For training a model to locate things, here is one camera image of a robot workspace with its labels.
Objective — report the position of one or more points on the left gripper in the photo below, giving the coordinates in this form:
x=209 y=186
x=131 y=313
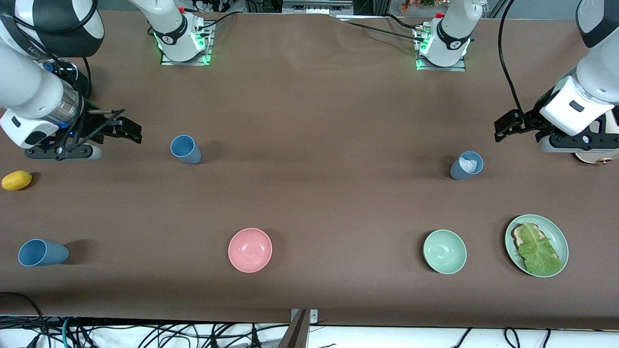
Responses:
x=530 y=120

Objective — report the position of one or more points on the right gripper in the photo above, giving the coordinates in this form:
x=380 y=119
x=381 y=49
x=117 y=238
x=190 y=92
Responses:
x=95 y=124

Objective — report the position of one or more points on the blue cup holding tissue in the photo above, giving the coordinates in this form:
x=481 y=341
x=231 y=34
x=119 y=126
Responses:
x=457 y=172

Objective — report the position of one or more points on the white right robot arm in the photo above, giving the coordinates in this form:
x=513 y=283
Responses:
x=24 y=87

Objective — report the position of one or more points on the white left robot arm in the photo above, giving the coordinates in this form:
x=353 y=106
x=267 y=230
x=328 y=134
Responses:
x=599 y=72

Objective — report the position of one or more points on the white crumpled tissue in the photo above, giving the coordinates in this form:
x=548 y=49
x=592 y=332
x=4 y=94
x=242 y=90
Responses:
x=468 y=164

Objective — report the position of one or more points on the beige copper-rimmed vessel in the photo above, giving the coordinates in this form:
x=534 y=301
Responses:
x=597 y=157

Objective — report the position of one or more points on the toast slice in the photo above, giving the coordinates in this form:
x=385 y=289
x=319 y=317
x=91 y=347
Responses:
x=518 y=237

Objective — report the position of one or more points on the yellow lemon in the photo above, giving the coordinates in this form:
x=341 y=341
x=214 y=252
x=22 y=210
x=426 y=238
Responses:
x=17 y=180

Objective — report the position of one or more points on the light green plate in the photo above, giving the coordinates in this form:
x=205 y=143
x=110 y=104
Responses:
x=560 y=237

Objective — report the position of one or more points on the green lettuce leaf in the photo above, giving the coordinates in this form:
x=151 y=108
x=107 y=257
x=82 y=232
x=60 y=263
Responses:
x=539 y=253

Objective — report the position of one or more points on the light green bowl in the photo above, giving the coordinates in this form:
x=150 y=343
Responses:
x=445 y=252

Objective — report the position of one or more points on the colourful background items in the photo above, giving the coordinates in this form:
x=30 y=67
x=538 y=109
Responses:
x=420 y=3

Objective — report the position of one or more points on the power strip with plugs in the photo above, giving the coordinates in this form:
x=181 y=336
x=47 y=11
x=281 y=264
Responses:
x=217 y=5

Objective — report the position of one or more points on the pink bowl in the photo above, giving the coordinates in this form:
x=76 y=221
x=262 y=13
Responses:
x=250 y=250

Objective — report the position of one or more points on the table cover sheet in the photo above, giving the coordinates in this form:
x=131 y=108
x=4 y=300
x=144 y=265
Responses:
x=309 y=145

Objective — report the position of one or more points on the grey metal box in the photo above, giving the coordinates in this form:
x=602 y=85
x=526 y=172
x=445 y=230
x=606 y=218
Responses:
x=314 y=7

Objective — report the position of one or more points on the white cloth under table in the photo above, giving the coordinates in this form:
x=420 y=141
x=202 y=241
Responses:
x=387 y=338

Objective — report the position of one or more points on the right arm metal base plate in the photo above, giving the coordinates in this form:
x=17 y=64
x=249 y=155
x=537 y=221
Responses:
x=167 y=61

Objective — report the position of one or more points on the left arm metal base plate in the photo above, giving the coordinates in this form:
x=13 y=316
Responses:
x=459 y=68

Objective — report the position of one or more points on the small metal table bracket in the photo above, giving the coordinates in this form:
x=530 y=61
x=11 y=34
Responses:
x=313 y=316

